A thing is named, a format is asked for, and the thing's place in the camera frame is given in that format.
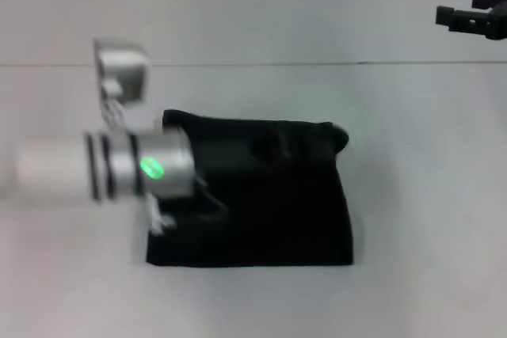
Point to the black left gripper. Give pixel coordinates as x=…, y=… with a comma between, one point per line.
x=226, y=154

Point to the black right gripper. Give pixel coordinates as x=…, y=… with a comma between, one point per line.
x=500, y=17

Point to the black shirt with FREE print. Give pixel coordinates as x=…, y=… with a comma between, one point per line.
x=277, y=203

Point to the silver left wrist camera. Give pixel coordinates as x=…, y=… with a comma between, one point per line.
x=120, y=77

